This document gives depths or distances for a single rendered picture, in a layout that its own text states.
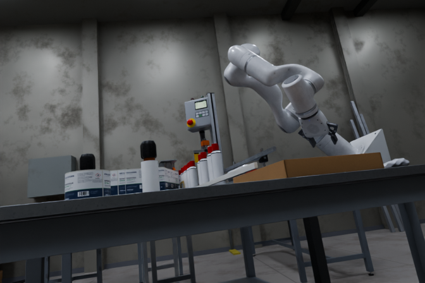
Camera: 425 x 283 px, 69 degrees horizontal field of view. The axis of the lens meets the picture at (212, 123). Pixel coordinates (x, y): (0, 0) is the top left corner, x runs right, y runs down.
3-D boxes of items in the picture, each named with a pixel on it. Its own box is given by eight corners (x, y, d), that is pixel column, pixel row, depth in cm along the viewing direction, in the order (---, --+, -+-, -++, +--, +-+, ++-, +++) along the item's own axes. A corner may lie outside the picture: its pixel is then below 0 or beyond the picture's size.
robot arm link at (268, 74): (271, 57, 141) (326, 90, 124) (246, 77, 137) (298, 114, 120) (270, 42, 134) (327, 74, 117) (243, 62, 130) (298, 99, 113)
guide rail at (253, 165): (183, 194, 195) (183, 191, 195) (185, 194, 195) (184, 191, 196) (255, 168, 97) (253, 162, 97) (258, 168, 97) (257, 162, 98)
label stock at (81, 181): (102, 201, 134) (101, 167, 137) (55, 206, 133) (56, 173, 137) (116, 201, 153) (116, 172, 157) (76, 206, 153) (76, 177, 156)
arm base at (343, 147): (332, 174, 166) (305, 151, 169) (352, 148, 170) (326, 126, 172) (348, 172, 148) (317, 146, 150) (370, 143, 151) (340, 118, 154)
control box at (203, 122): (192, 132, 203) (189, 105, 208) (216, 128, 199) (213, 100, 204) (186, 129, 194) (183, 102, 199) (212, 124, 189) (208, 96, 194)
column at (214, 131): (218, 201, 182) (205, 95, 199) (225, 199, 183) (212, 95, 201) (221, 200, 177) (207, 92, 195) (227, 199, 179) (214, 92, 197)
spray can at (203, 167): (201, 192, 161) (197, 153, 166) (210, 191, 163) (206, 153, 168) (203, 191, 156) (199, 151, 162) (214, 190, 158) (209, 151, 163)
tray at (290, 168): (234, 191, 90) (233, 177, 92) (309, 183, 99) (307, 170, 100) (287, 179, 63) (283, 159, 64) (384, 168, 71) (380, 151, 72)
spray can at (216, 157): (213, 188, 143) (208, 145, 148) (223, 187, 145) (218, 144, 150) (216, 187, 138) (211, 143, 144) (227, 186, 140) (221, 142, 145)
